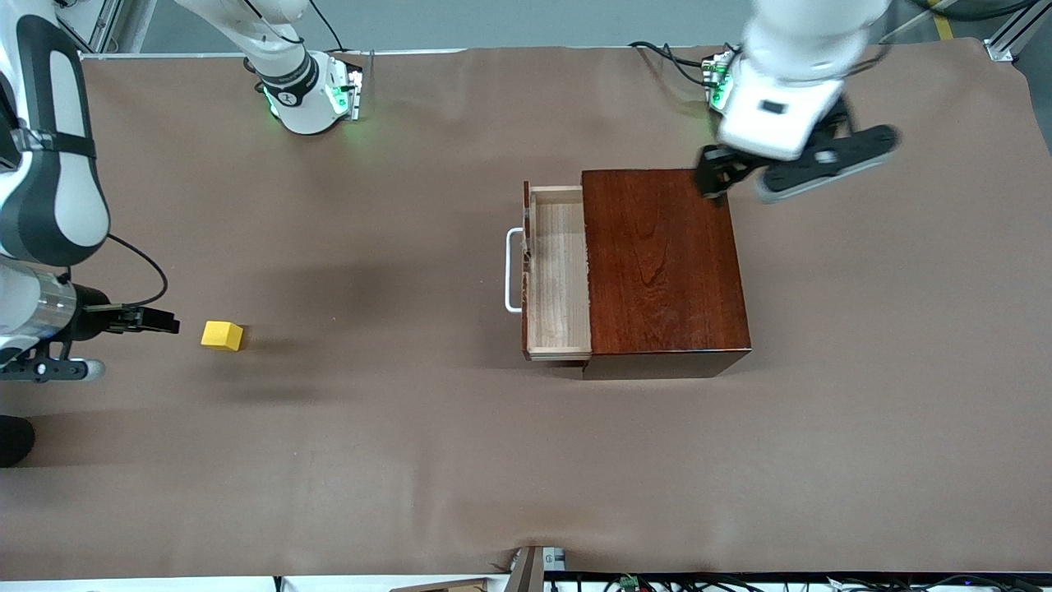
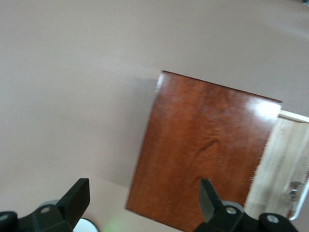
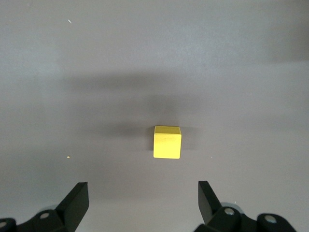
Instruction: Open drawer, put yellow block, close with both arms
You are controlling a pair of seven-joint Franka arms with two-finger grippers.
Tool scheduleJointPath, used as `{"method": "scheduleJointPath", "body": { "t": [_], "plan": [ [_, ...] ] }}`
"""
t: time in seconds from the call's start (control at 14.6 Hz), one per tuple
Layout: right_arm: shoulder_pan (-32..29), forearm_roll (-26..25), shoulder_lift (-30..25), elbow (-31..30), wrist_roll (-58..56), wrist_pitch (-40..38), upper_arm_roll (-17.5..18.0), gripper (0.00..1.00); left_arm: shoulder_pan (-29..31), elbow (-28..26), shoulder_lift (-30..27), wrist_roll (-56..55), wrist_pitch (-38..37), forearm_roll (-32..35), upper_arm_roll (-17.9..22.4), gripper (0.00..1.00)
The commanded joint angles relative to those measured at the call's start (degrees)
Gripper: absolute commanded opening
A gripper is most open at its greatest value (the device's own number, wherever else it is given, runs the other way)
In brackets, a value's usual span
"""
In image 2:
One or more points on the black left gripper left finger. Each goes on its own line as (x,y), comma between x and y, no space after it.
(74,198)

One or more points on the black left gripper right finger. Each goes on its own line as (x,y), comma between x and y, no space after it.
(207,200)

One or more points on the dark brown wooden cabinet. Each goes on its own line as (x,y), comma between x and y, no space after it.
(205,145)

